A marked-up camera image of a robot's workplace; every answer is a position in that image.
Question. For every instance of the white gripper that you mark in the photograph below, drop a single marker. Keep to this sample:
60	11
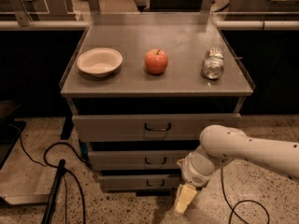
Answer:
195	173

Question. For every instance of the grey drawer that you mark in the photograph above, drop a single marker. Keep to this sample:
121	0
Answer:
136	160
138	182
120	128

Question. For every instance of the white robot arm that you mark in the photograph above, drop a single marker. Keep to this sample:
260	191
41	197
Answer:
219	145

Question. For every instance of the grey bottom drawer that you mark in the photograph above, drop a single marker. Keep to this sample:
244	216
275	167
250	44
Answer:
138	182

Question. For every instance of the grey top drawer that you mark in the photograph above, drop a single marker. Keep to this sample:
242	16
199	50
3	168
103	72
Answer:
120	128

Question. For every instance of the grey drawer cabinet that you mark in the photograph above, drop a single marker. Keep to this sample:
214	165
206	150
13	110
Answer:
132	90

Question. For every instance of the crushed clear plastic bottle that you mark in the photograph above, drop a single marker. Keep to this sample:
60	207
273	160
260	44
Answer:
213	65

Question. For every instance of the red apple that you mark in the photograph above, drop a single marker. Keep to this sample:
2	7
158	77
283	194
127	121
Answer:
156	61

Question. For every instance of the black pole on floor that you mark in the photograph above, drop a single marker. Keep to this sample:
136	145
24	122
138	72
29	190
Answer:
53	193

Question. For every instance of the white paper bowl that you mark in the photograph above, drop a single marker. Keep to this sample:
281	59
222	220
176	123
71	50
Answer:
99	62

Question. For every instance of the dark platform at left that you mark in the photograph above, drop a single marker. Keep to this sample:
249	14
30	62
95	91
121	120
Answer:
10	129

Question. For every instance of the white rail right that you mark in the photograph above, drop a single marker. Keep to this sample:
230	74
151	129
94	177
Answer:
258	25

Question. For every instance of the white rail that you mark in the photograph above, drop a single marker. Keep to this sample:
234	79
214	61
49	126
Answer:
44	26
258	25

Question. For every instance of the white rail left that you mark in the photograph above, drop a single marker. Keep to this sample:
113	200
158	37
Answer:
44	26

